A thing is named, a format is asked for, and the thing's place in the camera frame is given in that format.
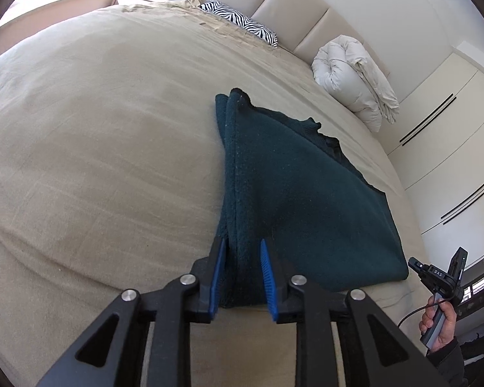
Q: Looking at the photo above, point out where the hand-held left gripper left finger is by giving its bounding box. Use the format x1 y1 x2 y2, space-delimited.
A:
36 237 229 387

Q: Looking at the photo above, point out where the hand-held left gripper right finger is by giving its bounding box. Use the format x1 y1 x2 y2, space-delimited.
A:
259 239 448 387

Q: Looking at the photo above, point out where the dark teal towel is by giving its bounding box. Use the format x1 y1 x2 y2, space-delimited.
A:
215 87 409 309

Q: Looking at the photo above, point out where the person's right forearm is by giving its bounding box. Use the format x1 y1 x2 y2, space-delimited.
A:
427 336 466 387

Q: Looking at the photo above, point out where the white wardrobe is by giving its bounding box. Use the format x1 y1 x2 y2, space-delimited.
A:
387 44 484 269

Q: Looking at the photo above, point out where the bed with beige sheet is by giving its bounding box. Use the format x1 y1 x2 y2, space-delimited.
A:
0 0 432 387

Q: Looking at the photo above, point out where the folded white duvet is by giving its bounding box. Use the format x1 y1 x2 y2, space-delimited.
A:
311 35 400 134

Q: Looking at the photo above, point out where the zebra print pillow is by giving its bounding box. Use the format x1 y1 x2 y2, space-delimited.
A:
199 2 279 47

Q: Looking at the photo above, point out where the beige padded headboard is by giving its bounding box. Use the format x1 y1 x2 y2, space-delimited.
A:
204 0 392 79

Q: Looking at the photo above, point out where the black cable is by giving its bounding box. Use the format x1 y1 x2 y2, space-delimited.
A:
397 298 452 328

